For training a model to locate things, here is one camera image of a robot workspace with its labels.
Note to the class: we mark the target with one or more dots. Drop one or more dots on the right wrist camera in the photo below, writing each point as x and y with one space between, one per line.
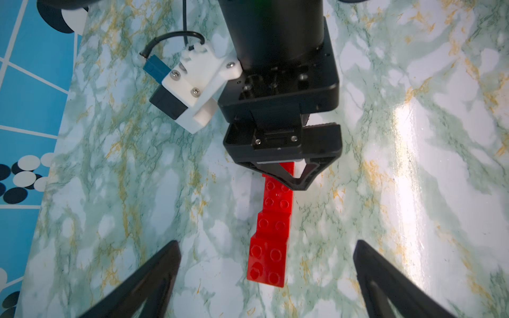
186 93

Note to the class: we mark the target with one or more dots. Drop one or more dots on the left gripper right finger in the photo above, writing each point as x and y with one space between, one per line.
384 287

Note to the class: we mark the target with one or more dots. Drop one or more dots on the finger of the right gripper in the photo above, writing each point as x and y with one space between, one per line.
255 166
313 167

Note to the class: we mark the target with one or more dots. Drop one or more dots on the red long lego brick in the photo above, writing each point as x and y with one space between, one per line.
267 261

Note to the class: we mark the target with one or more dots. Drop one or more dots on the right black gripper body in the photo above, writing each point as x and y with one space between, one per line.
266 111

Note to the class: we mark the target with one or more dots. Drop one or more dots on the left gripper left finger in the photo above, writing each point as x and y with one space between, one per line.
147 290

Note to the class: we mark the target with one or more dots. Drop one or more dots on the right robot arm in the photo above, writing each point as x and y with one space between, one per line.
275 35

